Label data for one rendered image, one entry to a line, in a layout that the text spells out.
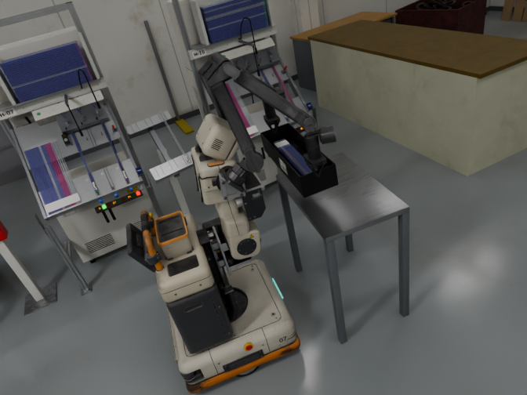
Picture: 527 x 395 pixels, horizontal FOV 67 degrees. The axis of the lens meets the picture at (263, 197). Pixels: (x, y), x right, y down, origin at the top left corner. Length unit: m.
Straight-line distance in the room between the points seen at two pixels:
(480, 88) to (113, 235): 3.12
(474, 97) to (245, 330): 2.40
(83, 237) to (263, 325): 1.84
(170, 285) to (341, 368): 1.06
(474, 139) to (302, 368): 2.28
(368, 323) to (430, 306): 0.39
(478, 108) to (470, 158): 0.43
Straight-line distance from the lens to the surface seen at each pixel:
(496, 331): 2.61
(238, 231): 1.98
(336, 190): 2.20
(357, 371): 2.38
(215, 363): 2.27
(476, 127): 3.61
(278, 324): 2.26
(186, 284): 1.90
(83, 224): 3.50
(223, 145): 1.76
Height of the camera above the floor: 2.02
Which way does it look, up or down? 33 degrees down
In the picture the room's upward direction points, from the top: 13 degrees counter-clockwise
